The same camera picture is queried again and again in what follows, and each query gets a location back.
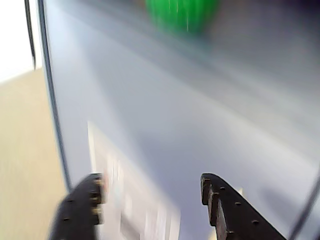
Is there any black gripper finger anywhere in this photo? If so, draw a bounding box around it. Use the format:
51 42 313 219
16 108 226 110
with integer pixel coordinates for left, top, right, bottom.
199 172 287 240
48 172 109 240

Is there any gray cabinet shelf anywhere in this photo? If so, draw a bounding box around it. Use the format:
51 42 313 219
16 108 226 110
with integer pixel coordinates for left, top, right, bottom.
36 0 320 240

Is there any white paper label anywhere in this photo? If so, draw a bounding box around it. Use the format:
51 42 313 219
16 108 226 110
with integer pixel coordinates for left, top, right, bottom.
86 120 182 240

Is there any black cabinet door handle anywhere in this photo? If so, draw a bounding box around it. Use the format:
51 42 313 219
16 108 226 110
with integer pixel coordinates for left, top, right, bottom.
24 0 38 69

